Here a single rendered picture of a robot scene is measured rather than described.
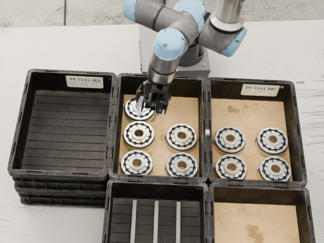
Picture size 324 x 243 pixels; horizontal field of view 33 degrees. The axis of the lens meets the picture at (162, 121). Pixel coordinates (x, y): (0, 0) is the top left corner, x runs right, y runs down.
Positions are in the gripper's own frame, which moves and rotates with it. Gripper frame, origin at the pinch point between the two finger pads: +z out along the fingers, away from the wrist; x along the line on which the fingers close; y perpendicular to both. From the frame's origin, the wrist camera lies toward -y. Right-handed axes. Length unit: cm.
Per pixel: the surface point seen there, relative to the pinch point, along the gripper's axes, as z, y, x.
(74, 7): 105, -142, -35
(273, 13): 89, -146, 84
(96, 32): 33, -59, -19
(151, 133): 13.9, -0.4, 2.7
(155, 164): 16.6, 9.3, 5.0
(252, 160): 12.3, 6.2, 36.5
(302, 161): 2.0, 10.9, 48.7
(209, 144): 4.5, 7.3, 20.0
